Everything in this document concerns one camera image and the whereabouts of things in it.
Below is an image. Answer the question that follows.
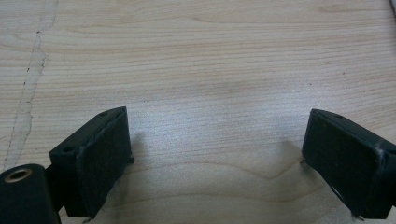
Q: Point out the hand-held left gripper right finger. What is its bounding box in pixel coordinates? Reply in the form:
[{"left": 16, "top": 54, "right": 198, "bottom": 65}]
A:
[{"left": 301, "top": 108, "right": 396, "bottom": 220}]

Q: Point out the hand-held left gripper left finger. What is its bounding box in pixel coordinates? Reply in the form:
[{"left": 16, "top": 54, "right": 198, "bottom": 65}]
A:
[{"left": 49, "top": 105, "right": 135, "bottom": 219}]

